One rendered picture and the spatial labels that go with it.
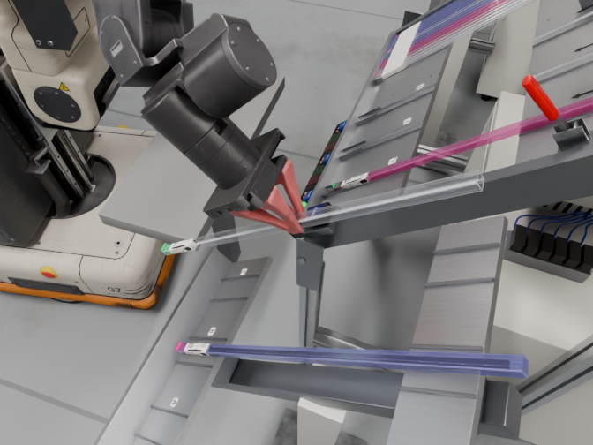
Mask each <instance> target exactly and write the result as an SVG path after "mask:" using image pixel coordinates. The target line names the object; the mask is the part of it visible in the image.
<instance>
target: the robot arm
mask: <svg viewBox="0 0 593 445"><path fill-rule="evenodd" d="M94 8H95V16H96V24H97V32H98V40H99V45H100V49H101V53H102V55H103V57H104V58H105V60H106V62H107V63H108V64H109V65H110V66H111V67H112V69H113V71H114V73H115V75H116V77H117V80H118V82H119V84H120V86H121V87H151V88H150V89H149V90H147V91H146V92H145V93H144V94H143V95H142V98H143V99H144V101H145V107H144V108H143V109H142V110H141V111H140V112H141V113H142V115H141V116H142V117H143V118H144V119H145V120H146V121H147V122H148V123H149V124H150V125H151V126H152V127H153V128H154V129H155V130H156V131H157V132H159V133H160V134H161V135H162V136H163V137H164V138H165V139H166V140H168V141H169V142H170V143H171V144H172V145H173V146H174V147H176V148H177V149H178V150H179V151H180V152H183V155H185V156H186V157H187V158H188V159H189V160H190V161H191V162H192V163H194V164H195V165H196V166H197V167H198V168H199V169H200V170H201V171H203V172H204V173H205V174H206V175H207V176H208V177H209V178H210V179H212V180H213V181H214V182H215V183H216V184H217V186H216V188H215V189H214V192H213V193H212V195H211V197H210V198H209V200H208V202H207V203H206V205H205V206H204V208H203V212H204V213H206V214H207V215H208V216H209V217H211V218H212V219H214V218H217V217H221V215H222V211H221V210H223V209H226V210H227V211H229V212H230V213H231V214H232V215H233V216H237V217H242V218H245V219H249V220H253V221H257V222H261V223H267V224H270V225H273V226H274V227H276V228H279V229H281V230H285V231H287V232H289V233H291V234H298V233H302V232H303V229H302V228H301V226H300V224H299V222H298V220H297V219H296V217H295V216H294V214H299V213H303V212H305V210H304V206H303V203H302V201H301V198H300V195H299V191H298V187H297V180H296V176H295V171H294V168H293V164H292V162H291V161H290V160H289V158H288V157H287V156H286V155H279V156H276V157H275V158H272V157H273V155H274V152H275V150H276V148H277V147H278V146H279V144H280V142H281V140H284V139H286V136H285V135H284V134H283V133H282V132H281V131H280V129H279V128H275V129H273V130H272V131H270V132H266V133H264V134H262V135H260V136H258V137H257V138H255V139H253V140H250V139H249V138H248V137H247V136H246V135H245V134H244V133H243V132H242V130H241V129H240V128H239V127H238V126H237V125H236V124H235V123H234V122H233V121H232V120H231V119H230V118H229V116H230V115H231V114H233V113H234V112H236V111H237V110H238V109H240V108H242V107H243V106H244V105H245V104H246V103H248V102H249V101H251V100H252V99H253V98H255V97H256V96H258V95H259V94H261V93H262V92H264V91H265V90H266V89H268V88H269V87H270V86H272V85H273V84H274V83H275V81H276V78H277V71H276V67H275V63H274V60H273V58H272V56H271V54H270V52H269V50H268V49H267V47H266V45H265V44H264V42H263V41H262V40H261V39H260V38H259V37H258V36H257V35H256V34H255V33H254V32H253V30H252V28H251V25H250V23H249V21H248V20H246V19H241V18H237V17H233V16H229V15H225V14H220V13H217V12H216V13H213V14H211V15H210V16H208V17H207V18H206V19H205V20H203V21H202V22H201V23H199V24H198V25H197V26H195V27H194V17H193V3H189V2H186V0H94ZM278 184H281V185H283V187H284V189H285V191H286V193H287V194H288V196H289V200H290V202H291V204H292V206H293V208H294V209H295V210H294V209H293V208H292V207H290V206H289V205H288V204H287V202H286V200H285V199H284V198H283V196H282V195H281V192H280V191H279V189H278V188H277V187H276V186H274V185H278ZM262 209H263V210H262ZM264 210H271V211H273V212H274V213H275V214H277V215H278V216H279V217H280V218H282V219H283V220H284V221H285V222H284V221H283V220H281V219H279V218H277V217H275V216H273V215H271V214H269V213H268V212H266V211H264Z"/></svg>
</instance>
